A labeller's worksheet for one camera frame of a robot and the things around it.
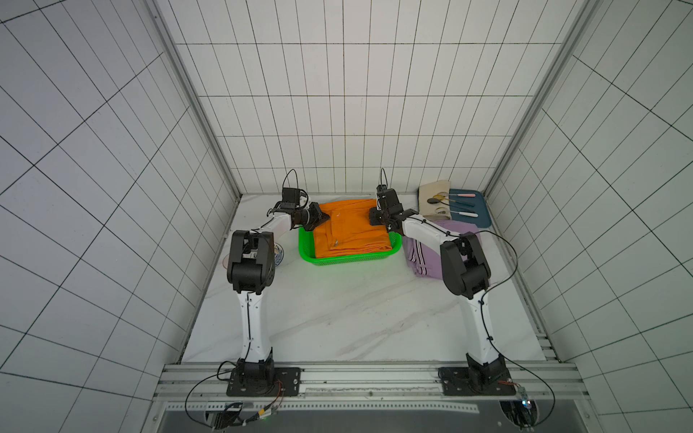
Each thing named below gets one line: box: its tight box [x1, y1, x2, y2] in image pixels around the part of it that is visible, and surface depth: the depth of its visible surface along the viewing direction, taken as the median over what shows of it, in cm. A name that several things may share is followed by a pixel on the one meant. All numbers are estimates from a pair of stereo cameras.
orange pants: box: [314, 198, 393, 259], surface depth 99 cm
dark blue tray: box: [448, 188, 492, 229], surface depth 116 cm
